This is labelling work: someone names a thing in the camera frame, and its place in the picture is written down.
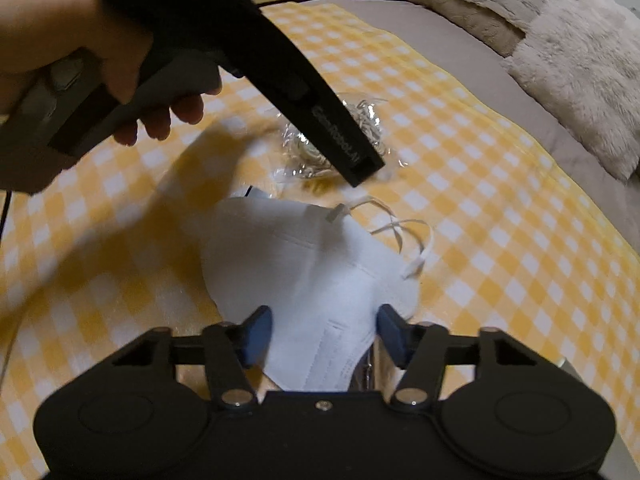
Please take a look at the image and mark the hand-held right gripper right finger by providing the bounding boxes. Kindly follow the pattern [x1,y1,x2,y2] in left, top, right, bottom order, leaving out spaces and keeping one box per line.
[376,304,543,409]

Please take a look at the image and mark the yellow checked mat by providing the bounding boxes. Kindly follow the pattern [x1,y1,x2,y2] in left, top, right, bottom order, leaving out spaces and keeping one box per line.
[0,2,640,466]

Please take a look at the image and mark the beige textured pillow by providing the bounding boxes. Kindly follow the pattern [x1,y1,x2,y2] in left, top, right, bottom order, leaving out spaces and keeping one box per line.
[409,0,572,57]

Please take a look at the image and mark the fluffy white pillow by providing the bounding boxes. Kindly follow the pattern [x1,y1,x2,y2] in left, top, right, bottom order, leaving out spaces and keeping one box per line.
[504,0,640,182]

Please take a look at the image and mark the white face mask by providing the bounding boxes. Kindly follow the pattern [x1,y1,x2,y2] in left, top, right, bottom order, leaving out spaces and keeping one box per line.
[200,195,434,392]

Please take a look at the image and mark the clear bag of rubber bands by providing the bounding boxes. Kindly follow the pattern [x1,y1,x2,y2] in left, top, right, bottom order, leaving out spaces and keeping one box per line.
[272,91,402,184]

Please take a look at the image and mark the person's left hand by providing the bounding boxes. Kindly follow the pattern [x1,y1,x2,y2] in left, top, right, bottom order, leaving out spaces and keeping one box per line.
[0,0,224,144]

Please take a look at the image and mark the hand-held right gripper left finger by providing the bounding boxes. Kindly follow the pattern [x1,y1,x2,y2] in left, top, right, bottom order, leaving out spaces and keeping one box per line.
[110,305,275,409]

